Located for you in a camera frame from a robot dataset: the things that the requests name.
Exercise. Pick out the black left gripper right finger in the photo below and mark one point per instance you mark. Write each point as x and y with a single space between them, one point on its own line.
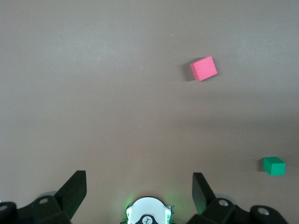
205 200

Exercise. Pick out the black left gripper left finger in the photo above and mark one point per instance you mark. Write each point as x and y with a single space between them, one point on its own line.
67 196

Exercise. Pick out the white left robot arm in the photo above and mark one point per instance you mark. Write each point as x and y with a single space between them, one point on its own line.
147 207

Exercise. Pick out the green foam cube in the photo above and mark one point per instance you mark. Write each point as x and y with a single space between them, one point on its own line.
274 166

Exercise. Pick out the pink foam cube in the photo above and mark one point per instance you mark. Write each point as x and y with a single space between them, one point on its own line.
203 68

